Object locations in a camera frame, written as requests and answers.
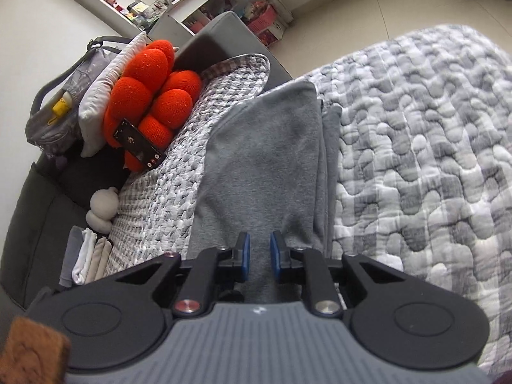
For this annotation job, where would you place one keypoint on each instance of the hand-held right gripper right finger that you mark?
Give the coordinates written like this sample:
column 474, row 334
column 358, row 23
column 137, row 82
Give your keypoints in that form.
column 275, row 255

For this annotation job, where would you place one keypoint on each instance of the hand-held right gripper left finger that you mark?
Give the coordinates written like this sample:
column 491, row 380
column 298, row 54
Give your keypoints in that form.
column 244, row 255

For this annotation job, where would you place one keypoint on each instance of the gray t-shirt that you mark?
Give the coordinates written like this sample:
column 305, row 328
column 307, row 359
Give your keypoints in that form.
column 264, row 168

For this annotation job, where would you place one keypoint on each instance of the folded beige cloth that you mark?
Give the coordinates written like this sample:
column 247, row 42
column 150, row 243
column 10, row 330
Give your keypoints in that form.
column 95, row 262
column 104, row 254

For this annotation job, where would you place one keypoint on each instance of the white plush toy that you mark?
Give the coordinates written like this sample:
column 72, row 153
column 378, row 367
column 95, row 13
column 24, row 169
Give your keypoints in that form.
column 102, row 208

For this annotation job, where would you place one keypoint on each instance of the black smartphone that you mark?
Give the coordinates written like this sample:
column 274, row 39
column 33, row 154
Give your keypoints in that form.
column 138, row 142

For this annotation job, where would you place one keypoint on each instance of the folded white cloth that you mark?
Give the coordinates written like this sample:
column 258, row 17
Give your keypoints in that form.
column 83, row 260

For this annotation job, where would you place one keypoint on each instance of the folded gray cloth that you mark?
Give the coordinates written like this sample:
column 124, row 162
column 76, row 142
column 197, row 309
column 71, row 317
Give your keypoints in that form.
column 68, row 260

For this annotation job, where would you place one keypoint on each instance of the gray white quilted blanket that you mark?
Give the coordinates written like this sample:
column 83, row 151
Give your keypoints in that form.
column 420, row 148

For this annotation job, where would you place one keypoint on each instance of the orange flower cushion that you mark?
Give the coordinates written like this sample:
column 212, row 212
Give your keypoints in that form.
column 160, row 96

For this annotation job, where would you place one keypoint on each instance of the white pillow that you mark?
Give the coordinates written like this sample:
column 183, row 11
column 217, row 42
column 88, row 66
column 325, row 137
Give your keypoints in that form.
column 100, row 100

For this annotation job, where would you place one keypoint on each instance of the dark gray sofa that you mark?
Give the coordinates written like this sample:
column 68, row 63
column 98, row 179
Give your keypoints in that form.
column 224, row 40

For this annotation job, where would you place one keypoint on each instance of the printed storage box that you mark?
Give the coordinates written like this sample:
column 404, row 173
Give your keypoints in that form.
column 272, row 34

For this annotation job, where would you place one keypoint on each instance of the gray patterned bag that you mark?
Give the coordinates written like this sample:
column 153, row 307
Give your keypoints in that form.
column 52, row 128

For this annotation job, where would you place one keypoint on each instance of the yellow bag charm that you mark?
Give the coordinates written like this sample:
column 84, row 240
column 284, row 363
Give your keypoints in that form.
column 62, row 106

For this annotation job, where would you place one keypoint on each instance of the pink basket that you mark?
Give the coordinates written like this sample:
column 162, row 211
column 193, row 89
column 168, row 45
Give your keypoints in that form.
column 260, row 16

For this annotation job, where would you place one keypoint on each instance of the white bookshelf desk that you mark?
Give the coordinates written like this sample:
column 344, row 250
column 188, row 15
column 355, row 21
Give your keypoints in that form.
column 168, row 4

